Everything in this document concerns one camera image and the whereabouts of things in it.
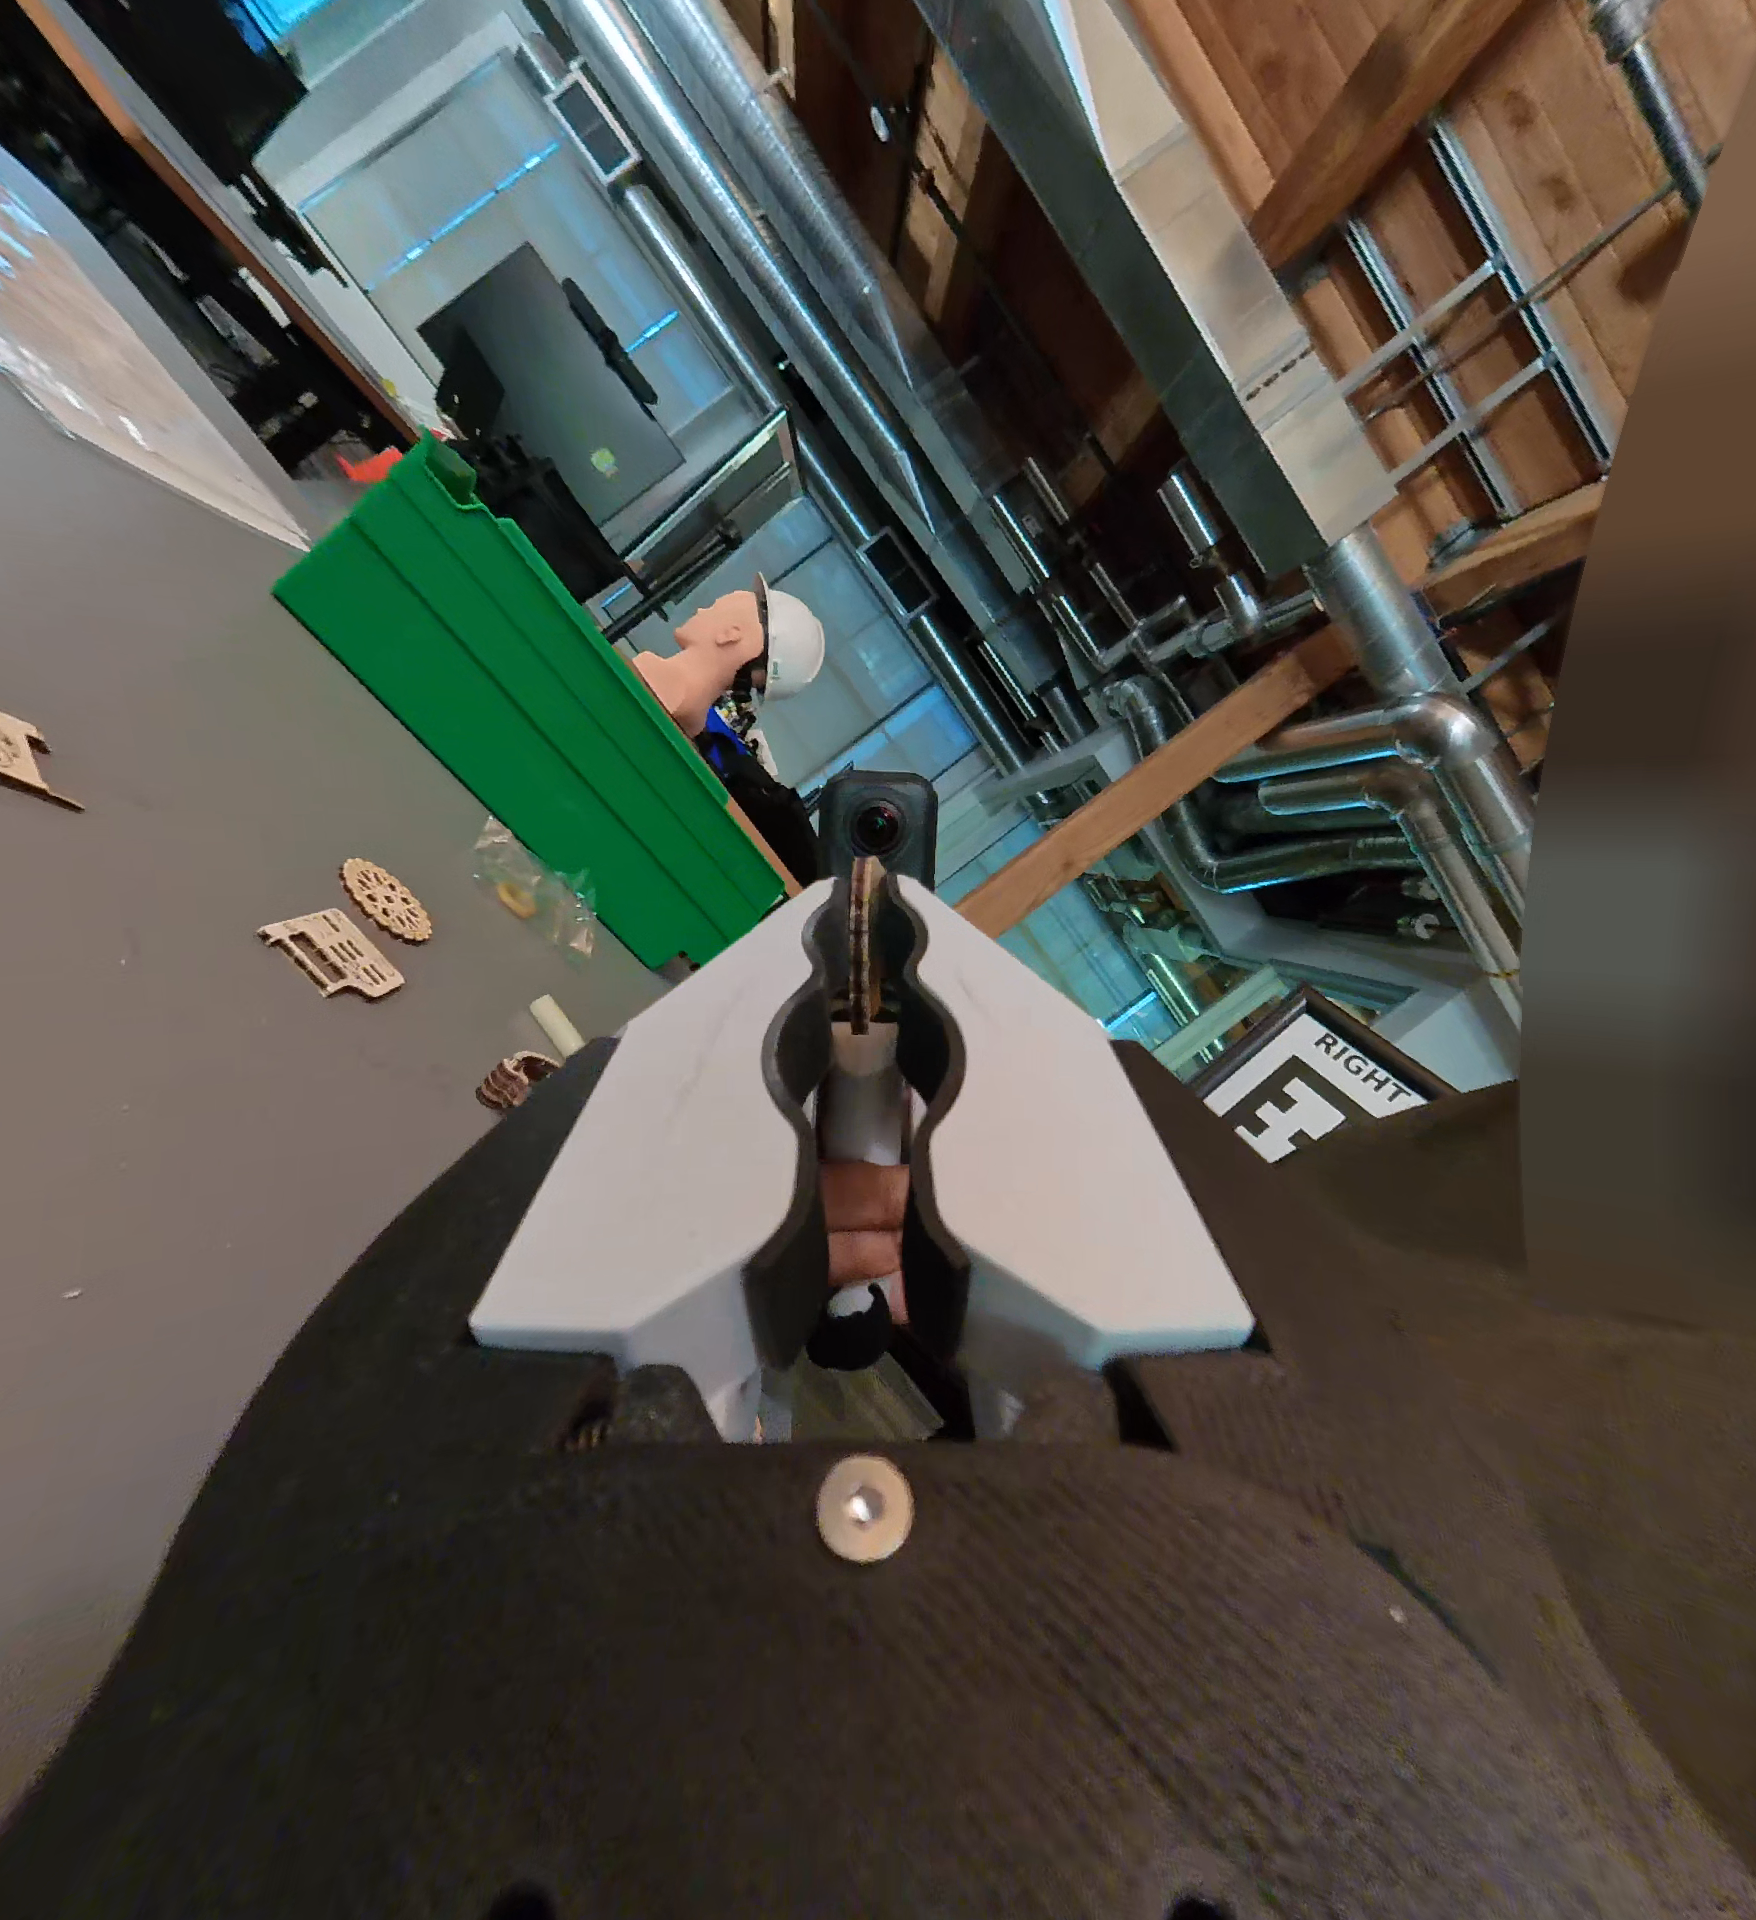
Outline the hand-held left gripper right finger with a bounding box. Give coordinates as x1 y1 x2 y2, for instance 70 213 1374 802
879 873 1256 1444

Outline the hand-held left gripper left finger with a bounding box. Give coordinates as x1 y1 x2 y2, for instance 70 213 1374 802
467 876 849 1444

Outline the wooden spoked wheel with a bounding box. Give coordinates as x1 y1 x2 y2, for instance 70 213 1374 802
836 852 890 1042

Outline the grey desk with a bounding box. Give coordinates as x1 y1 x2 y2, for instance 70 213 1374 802
0 322 698 1862

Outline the person's right hand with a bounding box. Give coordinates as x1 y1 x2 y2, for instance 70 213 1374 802
823 1164 903 1284

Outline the black bag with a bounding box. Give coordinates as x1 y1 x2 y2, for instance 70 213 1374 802
712 732 823 889

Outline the white hard hat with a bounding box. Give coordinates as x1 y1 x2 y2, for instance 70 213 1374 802
750 569 827 704

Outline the mannequin head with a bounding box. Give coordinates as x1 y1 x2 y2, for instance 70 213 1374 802
631 591 765 740

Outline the wooden beam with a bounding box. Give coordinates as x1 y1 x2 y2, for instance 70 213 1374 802
955 624 1361 942

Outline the clear bag of small parts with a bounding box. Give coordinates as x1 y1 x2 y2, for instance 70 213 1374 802
470 818 598 958

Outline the green plastic bin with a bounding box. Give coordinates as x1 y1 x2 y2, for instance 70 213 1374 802
271 434 787 972

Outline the slotted flat wooden part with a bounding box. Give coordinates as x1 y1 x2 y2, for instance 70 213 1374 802
255 906 411 1003

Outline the small wooden gear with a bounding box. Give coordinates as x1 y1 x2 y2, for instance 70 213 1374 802
340 857 435 949

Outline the large black display screen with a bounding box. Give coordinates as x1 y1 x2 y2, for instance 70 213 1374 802
418 243 689 484

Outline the person's olive shirt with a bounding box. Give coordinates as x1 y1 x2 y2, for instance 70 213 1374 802
1164 1082 1756 1920

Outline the clear plastic sleeve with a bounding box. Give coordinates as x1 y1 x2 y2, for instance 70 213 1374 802
0 75 313 551

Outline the spiral metal air duct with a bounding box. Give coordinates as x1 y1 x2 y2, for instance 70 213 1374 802
532 0 1060 781

